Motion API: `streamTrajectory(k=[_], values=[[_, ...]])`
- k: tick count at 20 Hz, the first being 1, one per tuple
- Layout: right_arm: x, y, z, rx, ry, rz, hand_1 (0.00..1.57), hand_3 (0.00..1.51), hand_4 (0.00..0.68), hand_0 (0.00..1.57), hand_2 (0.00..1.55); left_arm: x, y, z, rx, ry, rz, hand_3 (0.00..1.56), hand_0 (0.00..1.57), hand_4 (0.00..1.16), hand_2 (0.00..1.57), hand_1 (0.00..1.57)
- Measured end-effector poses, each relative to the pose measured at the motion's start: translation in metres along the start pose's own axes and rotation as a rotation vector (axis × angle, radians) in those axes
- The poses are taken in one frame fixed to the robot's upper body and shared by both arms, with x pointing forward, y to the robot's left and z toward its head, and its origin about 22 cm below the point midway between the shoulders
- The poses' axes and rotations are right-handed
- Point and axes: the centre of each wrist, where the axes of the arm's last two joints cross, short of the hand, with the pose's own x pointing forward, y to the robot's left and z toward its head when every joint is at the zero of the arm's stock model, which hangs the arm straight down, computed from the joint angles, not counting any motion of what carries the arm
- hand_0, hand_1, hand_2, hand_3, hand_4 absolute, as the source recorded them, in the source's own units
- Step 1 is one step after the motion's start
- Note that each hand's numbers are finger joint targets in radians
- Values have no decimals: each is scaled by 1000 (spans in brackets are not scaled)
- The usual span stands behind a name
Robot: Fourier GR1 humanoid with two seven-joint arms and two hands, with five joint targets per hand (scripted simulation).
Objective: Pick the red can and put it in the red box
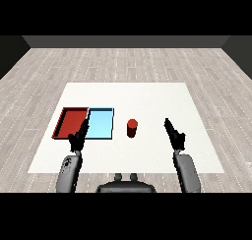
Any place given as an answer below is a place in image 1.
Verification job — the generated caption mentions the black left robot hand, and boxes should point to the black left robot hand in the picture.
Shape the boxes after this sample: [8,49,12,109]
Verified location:
[67,111,92,153]

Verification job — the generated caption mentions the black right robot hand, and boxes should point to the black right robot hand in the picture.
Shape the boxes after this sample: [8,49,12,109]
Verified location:
[163,117,187,152]

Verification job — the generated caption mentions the red shallow open box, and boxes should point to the red shallow open box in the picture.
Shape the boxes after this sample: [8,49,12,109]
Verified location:
[51,106,90,141]

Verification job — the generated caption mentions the light blue shallow open box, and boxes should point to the light blue shallow open box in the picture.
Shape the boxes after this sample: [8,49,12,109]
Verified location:
[84,107,115,141]

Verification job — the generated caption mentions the small red can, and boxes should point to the small red can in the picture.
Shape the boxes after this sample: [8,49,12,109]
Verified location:
[126,118,139,139]

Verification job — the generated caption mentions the dark grey robot body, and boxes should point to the dark grey robot body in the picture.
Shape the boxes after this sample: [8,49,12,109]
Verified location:
[95,173,158,194]

